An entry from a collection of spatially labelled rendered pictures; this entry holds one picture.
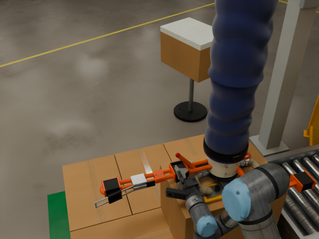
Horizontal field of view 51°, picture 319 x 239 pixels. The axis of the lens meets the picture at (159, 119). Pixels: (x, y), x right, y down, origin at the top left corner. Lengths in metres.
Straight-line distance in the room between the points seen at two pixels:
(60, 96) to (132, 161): 2.14
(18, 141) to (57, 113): 0.58
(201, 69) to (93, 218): 1.77
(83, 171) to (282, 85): 1.85
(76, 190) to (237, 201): 1.56
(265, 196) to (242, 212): 0.09
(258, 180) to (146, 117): 2.88
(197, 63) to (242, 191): 2.30
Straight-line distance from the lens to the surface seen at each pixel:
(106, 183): 1.65
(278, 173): 1.12
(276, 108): 3.25
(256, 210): 1.07
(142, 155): 2.59
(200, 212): 1.51
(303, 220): 2.34
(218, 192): 1.78
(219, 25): 1.32
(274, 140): 3.53
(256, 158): 2.05
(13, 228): 3.08
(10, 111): 4.39
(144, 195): 2.31
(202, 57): 3.20
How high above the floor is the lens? 2.32
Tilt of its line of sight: 37 degrees down
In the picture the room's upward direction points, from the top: 1 degrees counter-clockwise
